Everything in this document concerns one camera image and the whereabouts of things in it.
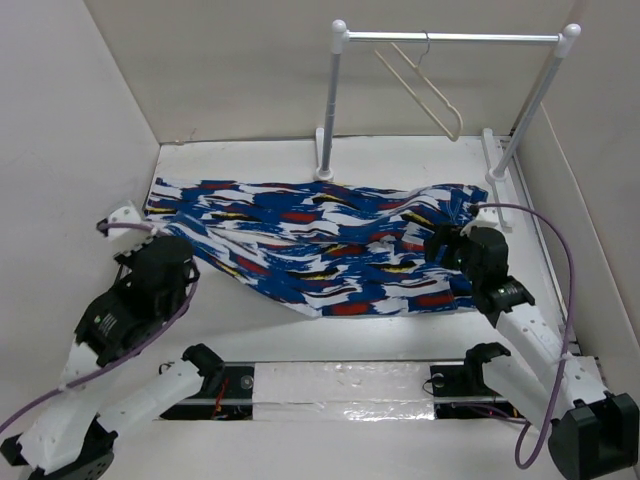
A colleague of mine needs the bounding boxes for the blue patterned trousers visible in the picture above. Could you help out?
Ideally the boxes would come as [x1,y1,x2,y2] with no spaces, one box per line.
[145,177,488,318]

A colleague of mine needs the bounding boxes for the beige clothes hanger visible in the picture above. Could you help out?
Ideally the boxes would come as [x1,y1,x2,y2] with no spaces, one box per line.
[374,30,464,143]

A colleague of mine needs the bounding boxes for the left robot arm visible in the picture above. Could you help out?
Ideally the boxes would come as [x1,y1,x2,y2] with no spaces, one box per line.
[1,236,225,479]

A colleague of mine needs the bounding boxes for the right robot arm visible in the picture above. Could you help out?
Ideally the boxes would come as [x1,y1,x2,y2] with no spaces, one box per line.
[424,225,639,479]

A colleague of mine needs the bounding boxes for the white clothes rack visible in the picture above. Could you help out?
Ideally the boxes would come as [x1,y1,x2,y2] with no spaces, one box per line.
[312,18,583,232]

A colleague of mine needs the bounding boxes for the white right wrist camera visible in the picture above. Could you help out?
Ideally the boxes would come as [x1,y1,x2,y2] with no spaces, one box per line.
[460,204,499,236]

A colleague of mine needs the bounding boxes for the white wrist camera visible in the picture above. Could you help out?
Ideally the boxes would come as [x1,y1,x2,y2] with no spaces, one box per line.
[460,204,499,236]
[96,200,154,249]

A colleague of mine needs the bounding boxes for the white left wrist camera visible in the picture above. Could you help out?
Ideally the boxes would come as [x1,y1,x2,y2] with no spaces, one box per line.
[96,200,154,249]

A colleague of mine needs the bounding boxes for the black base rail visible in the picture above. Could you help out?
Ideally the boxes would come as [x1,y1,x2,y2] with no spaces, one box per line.
[161,361,524,425]

